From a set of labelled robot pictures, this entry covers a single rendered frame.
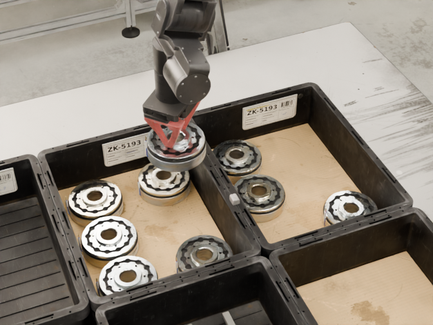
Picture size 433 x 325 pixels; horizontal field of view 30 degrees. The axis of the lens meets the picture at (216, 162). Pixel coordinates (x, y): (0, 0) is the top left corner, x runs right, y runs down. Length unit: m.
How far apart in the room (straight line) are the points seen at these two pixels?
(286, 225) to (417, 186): 0.42
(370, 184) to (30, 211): 0.66
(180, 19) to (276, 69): 0.95
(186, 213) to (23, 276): 0.33
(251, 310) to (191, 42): 0.48
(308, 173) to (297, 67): 0.57
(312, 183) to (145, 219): 0.34
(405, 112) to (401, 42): 1.56
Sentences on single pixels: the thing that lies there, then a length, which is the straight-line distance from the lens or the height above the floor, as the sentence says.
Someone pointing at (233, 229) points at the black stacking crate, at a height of 0.90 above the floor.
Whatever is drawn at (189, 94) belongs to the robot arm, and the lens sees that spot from 1.22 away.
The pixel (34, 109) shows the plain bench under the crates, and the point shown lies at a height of 0.70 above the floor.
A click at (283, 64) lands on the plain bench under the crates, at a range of 2.18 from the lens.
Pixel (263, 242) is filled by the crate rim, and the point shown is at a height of 0.93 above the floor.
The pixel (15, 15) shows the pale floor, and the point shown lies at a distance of 3.80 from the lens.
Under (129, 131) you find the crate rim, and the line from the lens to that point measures 1.60.
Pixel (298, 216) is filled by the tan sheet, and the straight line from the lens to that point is 1.57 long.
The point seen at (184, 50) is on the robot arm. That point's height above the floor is 1.26.
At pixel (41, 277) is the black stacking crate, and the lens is 1.50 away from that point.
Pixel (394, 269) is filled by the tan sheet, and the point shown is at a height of 0.83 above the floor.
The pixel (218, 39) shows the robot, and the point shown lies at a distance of 2.35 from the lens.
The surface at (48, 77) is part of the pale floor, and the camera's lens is 3.38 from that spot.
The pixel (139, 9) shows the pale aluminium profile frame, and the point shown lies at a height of 0.12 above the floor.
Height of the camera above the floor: 1.95
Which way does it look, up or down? 42 degrees down
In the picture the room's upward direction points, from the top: straight up
